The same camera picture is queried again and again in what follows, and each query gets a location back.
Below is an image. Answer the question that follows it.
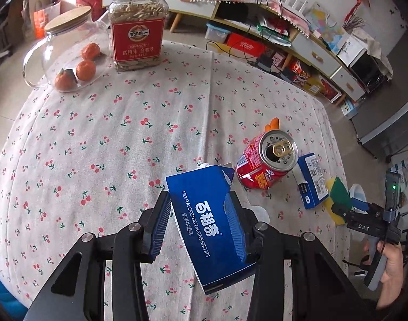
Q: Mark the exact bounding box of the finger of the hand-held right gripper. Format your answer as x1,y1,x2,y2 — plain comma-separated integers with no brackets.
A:
331,202,353,222
349,196,370,213

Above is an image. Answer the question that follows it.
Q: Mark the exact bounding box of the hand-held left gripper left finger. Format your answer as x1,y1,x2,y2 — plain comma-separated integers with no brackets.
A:
23,190,173,321

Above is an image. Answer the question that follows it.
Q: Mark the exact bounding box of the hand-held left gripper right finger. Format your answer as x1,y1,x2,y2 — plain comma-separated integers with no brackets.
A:
224,190,372,321

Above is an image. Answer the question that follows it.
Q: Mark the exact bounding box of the yellow green sponge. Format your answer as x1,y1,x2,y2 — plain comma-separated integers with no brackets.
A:
324,177,353,226

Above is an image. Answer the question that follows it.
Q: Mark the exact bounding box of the blue biscuit box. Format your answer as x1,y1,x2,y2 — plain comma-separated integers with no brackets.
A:
165,165,258,295

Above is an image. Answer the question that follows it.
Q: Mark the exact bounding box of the person's right hand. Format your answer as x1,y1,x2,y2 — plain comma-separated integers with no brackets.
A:
376,241,407,310

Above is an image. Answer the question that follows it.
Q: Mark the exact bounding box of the clear plastic wrapper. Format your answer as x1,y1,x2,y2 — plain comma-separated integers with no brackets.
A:
251,205,271,223

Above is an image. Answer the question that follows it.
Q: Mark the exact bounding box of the small blue box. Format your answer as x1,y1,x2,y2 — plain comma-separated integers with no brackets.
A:
293,153,330,209

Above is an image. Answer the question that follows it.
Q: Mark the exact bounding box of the red drink can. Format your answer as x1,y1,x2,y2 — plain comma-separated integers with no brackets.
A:
236,130,299,189

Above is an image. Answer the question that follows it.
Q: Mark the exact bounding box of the grey refrigerator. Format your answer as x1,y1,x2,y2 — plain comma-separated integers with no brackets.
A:
351,94,408,159

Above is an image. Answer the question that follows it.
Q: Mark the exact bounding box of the blue white box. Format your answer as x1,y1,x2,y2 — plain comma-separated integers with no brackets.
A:
341,98,358,114

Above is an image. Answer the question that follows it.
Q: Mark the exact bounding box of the cherry print tablecloth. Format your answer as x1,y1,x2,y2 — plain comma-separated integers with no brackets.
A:
0,38,350,321

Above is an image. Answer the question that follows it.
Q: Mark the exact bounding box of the black microwave oven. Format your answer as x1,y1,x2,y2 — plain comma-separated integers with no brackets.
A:
349,52,392,92

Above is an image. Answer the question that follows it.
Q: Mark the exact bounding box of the colourful cardboard box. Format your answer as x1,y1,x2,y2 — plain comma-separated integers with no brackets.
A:
288,58,325,92

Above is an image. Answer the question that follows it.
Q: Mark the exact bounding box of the long wooden white cabinet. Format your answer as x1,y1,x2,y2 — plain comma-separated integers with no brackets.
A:
157,0,368,104

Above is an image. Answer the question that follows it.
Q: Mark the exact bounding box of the white paper bag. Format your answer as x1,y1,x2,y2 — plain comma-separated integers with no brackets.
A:
336,35,365,66

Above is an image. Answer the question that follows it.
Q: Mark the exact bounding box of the white cloth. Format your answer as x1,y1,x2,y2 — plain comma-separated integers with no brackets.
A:
353,28,394,81

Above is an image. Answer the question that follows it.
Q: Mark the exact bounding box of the tangerine with dark leaf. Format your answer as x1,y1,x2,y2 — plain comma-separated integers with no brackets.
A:
54,68,78,92

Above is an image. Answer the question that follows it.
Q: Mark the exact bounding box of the clear seed jar red label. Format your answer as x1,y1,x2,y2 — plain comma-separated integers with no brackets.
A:
108,0,169,72

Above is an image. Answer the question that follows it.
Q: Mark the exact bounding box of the red gift box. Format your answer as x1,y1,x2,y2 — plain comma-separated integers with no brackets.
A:
226,33,268,59

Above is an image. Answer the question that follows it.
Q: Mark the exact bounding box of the map print bag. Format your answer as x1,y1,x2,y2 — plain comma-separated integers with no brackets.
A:
304,2,347,45

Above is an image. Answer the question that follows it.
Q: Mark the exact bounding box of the green white plastic bag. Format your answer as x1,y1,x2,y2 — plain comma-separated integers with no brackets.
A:
256,17,293,45

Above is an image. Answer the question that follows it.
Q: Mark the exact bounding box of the clear bin blue lid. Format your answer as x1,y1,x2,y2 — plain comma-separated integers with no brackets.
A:
205,23,229,43

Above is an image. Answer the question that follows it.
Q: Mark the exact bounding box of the white fence-shaped organizer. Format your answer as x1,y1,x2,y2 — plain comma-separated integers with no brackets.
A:
281,0,312,14

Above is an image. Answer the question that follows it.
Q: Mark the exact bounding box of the red bag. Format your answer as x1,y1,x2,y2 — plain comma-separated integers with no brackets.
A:
75,0,106,21

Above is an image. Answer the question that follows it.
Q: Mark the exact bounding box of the orange paper bag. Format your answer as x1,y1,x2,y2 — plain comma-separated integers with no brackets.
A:
33,2,62,39

